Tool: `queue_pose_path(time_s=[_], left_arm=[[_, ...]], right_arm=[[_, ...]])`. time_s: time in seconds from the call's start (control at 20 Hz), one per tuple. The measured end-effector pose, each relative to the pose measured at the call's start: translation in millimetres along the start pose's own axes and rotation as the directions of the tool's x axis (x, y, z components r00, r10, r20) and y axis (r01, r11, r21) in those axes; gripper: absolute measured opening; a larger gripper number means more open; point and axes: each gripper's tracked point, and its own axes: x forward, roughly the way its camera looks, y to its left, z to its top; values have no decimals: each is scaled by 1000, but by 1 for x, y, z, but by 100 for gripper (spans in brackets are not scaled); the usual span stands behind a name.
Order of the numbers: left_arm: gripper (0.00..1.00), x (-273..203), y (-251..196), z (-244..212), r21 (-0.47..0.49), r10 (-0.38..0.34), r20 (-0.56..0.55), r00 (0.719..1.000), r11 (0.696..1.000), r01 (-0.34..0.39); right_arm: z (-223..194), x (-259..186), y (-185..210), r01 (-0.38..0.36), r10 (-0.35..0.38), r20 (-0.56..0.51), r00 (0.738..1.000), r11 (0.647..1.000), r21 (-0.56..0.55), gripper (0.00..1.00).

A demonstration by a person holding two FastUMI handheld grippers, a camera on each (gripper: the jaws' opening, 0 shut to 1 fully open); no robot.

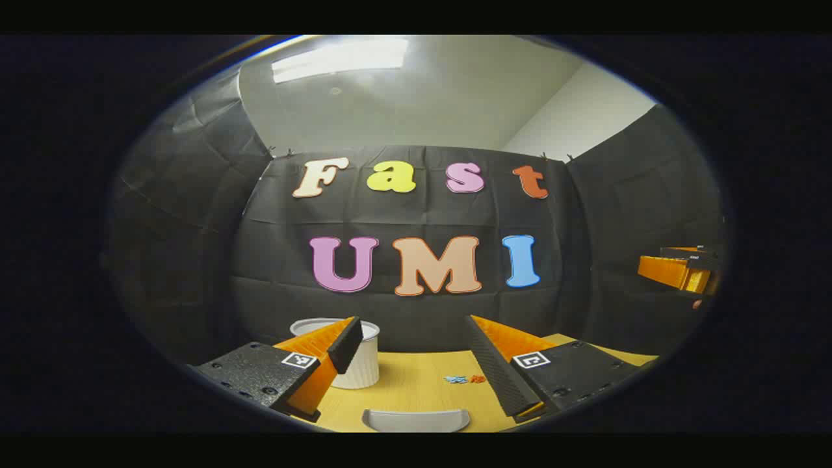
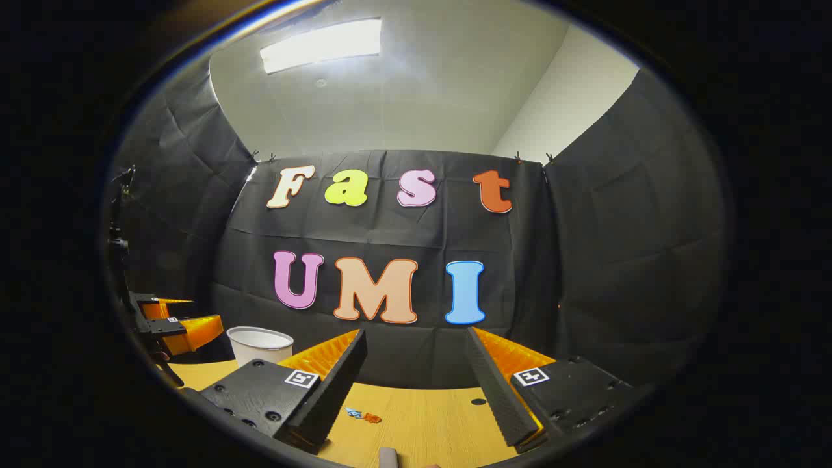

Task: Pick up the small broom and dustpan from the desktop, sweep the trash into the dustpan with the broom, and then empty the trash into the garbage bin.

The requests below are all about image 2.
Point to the dark stand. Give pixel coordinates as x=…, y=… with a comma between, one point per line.
x=123, y=195

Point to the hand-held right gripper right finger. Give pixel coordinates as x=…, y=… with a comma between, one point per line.
x=497, y=390

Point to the ceiling light panel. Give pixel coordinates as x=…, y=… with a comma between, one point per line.
x=322, y=45

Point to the blue trash wrapper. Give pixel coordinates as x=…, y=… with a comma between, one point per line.
x=354, y=412

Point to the small grey broom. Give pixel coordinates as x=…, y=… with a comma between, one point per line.
x=388, y=458

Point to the orange trash wrapper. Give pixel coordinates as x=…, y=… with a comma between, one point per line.
x=372, y=418

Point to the wooden desktop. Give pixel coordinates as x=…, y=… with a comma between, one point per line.
x=422, y=422

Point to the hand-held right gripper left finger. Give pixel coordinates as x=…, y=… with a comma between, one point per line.
x=335, y=390

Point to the black backdrop cloth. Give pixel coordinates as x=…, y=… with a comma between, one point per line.
x=390, y=234

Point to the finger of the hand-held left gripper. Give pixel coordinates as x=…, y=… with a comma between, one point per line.
x=195, y=331
x=170, y=308

